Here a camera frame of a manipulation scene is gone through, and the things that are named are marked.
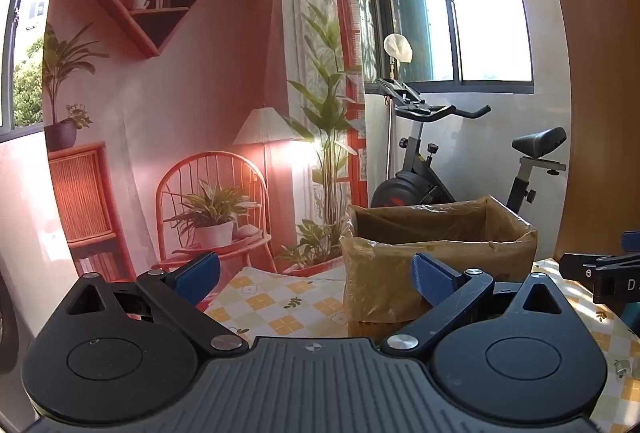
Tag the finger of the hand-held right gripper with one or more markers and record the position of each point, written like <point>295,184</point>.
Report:
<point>580,269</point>

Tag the wooden board panel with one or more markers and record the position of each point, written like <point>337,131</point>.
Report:
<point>600,113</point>

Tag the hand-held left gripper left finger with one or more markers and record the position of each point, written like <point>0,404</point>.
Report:
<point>200,270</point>

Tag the window with dark frame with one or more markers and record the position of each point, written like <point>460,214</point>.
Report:
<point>25,78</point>
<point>450,3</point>

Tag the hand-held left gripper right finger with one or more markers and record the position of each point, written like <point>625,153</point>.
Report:
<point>432,278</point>

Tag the taped cardboard box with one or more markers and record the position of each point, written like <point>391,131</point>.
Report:
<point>385,268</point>

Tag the black exercise bike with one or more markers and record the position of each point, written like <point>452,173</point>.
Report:
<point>410,188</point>

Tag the floor lamp with white cover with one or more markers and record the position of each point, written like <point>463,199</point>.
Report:
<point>397,47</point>

